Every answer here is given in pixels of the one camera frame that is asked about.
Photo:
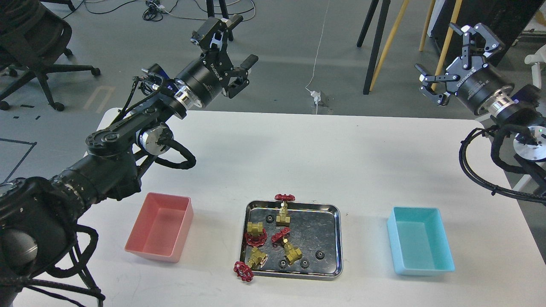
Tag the white chair part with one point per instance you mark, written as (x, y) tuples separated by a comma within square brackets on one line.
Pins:
[(535, 60)]

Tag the brass valve bottom red handle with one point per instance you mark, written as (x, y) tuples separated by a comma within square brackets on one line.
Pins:
[(256, 260)]

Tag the black office chair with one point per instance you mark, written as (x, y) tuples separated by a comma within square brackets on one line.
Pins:
[(32, 39)]

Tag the blue plastic box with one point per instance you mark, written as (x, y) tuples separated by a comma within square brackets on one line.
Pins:
[(418, 242)]

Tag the small black gear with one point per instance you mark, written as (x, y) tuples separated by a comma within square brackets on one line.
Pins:
[(304, 263), (319, 254), (283, 264), (269, 218)]

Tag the small black gear bottom middle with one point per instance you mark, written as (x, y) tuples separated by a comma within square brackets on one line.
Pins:
[(304, 263)]

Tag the small black gear bottom left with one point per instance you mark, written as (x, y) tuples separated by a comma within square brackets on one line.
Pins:
[(283, 264)]

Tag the white power adapter with cable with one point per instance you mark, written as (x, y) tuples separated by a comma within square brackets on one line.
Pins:
[(316, 95)]

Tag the metal tray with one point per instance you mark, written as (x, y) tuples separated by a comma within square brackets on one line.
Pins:
[(313, 227)]

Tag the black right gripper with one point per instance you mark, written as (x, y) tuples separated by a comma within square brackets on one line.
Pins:
[(481, 88)]

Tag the brass valve top red handle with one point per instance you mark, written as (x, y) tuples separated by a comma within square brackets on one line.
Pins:
[(283, 218)]

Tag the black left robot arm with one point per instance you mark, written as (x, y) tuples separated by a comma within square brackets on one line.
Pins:
[(42, 244)]

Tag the pink plastic box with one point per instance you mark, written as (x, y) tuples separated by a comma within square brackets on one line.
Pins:
[(161, 228)]

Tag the brass valve red handle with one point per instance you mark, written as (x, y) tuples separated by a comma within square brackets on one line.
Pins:
[(256, 260), (283, 218), (255, 234), (291, 252)]

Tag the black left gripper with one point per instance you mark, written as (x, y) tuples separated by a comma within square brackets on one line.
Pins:
[(213, 73)]

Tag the black stand legs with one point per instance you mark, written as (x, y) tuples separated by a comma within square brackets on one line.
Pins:
[(371, 69)]

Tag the small black gear top left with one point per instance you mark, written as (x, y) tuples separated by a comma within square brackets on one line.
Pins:
[(269, 218)]

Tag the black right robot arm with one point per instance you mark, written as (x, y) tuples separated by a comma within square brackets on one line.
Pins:
[(518, 132)]

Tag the small black gear right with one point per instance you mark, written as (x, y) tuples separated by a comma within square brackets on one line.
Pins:
[(319, 254)]

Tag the black tripod leg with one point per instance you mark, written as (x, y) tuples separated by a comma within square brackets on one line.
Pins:
[(211, 11)]

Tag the black cabinet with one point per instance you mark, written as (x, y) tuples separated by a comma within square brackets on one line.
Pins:
[(506, 18)]

